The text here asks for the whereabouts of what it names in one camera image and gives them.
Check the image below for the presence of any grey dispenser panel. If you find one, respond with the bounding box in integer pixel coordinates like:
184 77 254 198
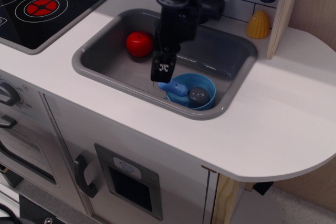
95 143 163 221

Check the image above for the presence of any grey oven knob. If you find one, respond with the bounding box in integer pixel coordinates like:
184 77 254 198
1 82 24 106

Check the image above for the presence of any toy oven door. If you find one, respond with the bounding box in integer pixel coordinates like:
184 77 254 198
1 110 85 212

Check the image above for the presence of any red toy apple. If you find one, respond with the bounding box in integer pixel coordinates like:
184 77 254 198
125 31 153 57

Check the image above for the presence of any grey plastic sink basin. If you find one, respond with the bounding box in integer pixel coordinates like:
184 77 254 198
72 9 257 120

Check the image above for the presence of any black toy stovetop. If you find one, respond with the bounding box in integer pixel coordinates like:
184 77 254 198
1 0 106 55

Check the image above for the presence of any light wooden side post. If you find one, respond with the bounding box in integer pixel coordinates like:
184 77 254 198
266 0 295 59

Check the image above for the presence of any yellow toy corn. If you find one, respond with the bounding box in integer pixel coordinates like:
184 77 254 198
246 10 270 39

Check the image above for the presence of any light blue plastic bowl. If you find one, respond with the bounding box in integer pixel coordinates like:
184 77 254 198
159 73 216 111

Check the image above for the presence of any blue and grey toy spoon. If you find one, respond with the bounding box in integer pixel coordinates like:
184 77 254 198
158 79 211 108

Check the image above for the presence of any grey cabinet door handle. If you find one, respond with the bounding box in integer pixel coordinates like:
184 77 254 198
73 155 98 198

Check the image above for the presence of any grey oven door handle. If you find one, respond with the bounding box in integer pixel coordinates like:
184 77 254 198
0 115 17 129

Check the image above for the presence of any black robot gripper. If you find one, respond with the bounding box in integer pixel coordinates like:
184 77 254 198
150 1 202 82

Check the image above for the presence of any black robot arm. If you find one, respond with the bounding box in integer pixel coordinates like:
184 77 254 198
150 0 201 83

